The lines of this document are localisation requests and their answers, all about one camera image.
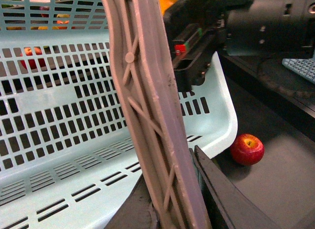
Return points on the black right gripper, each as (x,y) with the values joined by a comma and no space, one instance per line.
(195,30)

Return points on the yellow mango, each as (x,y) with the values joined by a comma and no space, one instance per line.
(165,4)

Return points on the light blue plastic basket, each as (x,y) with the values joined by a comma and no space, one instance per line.
(67,160)

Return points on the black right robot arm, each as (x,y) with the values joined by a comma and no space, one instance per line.
(275,28)

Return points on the grey plastic basket right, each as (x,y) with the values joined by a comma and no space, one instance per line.
(303,67)

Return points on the red apple near mango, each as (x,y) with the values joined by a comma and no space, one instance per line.
(247,149)

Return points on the red apple on shelf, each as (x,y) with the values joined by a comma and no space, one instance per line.
(32,63)

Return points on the black metal shelf frame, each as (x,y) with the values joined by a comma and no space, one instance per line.
(279,191)

